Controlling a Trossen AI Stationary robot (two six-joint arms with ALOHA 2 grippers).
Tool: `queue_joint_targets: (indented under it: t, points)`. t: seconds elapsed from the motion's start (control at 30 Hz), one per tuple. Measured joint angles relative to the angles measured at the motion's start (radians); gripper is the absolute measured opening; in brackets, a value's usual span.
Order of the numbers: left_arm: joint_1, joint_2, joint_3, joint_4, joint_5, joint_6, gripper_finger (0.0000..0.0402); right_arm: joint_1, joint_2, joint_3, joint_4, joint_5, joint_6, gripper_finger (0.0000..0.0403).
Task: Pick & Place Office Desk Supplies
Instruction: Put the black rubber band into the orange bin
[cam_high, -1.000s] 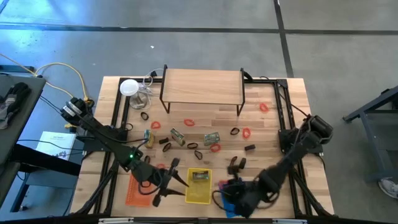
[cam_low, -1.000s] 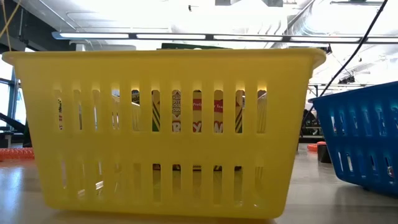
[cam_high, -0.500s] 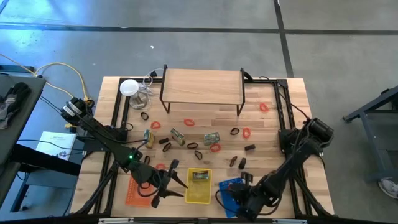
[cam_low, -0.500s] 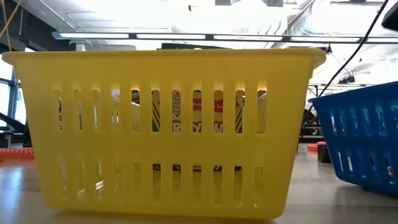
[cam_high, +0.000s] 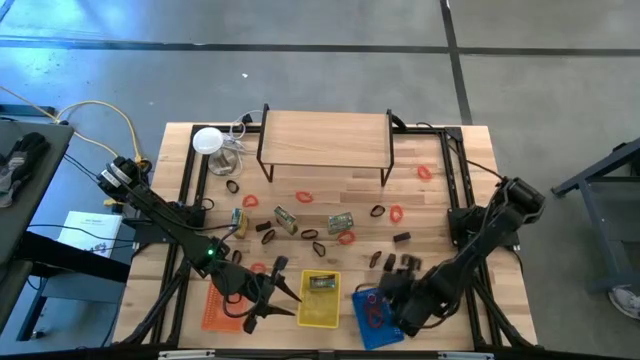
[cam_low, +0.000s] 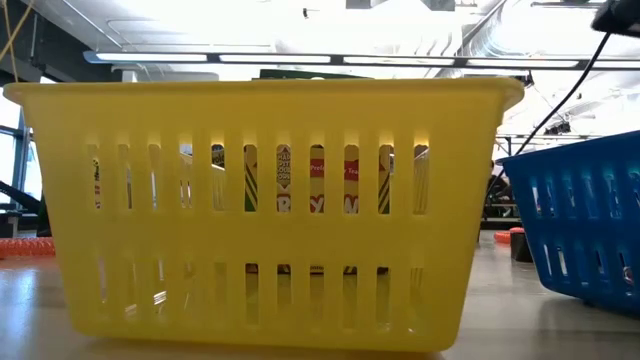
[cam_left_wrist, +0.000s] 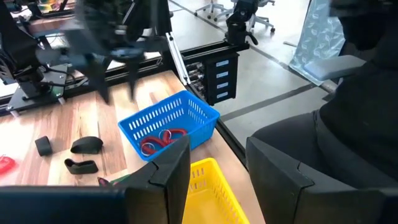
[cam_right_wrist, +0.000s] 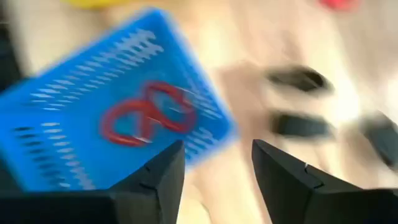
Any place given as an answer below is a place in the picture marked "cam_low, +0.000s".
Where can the crayon box with red banner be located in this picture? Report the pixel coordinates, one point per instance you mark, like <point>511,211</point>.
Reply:
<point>317,175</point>

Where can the yellow plastic basket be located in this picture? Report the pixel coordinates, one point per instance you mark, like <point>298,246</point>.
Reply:
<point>300,240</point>

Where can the blue plastic basket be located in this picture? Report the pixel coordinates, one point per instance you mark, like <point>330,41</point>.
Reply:
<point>575,231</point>

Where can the linear ceiling light fixture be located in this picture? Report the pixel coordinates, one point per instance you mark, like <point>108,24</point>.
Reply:
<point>275,58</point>

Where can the person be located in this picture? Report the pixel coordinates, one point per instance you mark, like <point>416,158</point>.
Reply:
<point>500,195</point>

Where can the black coil wristband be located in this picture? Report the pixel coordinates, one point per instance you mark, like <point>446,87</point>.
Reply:
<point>521,248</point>

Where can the black ceiling track light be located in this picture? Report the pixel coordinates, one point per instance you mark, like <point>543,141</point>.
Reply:
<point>559,128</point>

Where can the black aluminium rig frame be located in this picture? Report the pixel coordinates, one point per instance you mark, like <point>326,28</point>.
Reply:
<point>20,196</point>

